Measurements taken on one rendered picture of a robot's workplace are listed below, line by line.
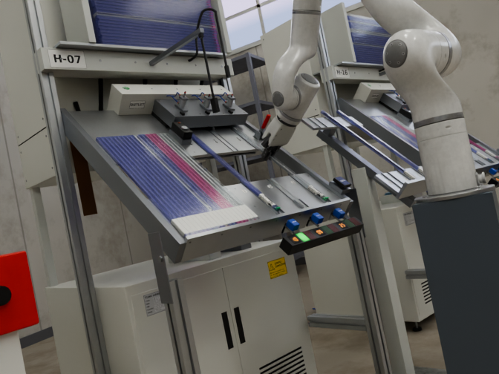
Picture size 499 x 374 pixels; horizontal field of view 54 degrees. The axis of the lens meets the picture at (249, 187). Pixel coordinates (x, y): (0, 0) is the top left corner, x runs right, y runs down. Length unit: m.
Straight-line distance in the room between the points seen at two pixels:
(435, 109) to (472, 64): 3.73
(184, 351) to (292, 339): 0.73
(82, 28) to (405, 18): 1.01
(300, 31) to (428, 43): 0.47
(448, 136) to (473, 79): 3.72
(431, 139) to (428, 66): 0.18
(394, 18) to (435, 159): 0.38
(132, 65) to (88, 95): 0.20
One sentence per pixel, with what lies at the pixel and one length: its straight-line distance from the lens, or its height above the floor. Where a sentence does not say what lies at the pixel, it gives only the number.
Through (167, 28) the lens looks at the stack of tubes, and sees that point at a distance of 1.93.
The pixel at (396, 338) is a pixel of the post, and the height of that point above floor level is 0.18.
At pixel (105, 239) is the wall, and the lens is 5.13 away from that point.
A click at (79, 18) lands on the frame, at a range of 1.79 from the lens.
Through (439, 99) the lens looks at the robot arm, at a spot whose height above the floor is 0.94.
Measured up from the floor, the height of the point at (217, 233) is 0.73.
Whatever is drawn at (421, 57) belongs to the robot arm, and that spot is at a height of 1.04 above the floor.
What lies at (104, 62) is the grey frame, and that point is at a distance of 1.77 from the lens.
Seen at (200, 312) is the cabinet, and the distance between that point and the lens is 1.61.
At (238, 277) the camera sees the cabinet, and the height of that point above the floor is 0.54.
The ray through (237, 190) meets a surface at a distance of 1.49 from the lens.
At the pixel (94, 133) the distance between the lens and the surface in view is 1.61.
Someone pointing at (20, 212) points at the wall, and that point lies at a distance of 4.56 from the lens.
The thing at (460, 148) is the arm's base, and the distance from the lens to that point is 1.29.
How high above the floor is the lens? 0.79
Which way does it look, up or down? 2 degrees up
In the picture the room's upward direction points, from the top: 11 degrees counter-clockwise
